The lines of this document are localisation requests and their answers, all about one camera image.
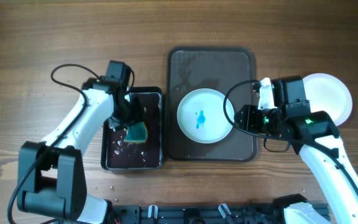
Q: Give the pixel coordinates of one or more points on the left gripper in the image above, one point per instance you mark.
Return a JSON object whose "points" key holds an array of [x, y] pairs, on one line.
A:
{"points": [[138, 115]]}

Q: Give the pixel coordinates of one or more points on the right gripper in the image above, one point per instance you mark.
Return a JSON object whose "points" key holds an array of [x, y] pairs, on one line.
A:
{"points": [[250, 114]]}

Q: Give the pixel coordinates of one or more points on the green and yellow sponge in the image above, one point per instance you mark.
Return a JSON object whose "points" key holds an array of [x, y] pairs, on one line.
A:
{"points": [[137, 133]]}

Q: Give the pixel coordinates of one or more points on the white plate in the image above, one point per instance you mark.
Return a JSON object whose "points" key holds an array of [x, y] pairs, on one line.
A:
{"points": [[327, 93]]}

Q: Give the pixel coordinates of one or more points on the light blue plate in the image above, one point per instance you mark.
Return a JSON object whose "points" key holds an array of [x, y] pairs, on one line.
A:
{"points": [[203, 115]]}

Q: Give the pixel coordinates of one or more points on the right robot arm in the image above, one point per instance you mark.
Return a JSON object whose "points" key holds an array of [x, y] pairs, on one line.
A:
{"points": [[305, 113]]}

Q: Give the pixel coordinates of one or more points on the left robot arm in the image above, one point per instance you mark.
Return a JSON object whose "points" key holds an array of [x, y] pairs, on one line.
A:
{"points": [[51, 178]]}

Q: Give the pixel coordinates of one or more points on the small black water tray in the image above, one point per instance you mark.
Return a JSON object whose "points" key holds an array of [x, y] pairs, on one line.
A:
{"points": [[116, 154]]}

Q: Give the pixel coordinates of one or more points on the large dark serving tray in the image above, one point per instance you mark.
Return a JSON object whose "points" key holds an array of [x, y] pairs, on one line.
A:
{"points": [[218, 68]]}

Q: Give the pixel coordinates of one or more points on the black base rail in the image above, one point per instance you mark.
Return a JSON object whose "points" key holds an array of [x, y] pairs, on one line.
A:
{"points": [[259, 213]]}

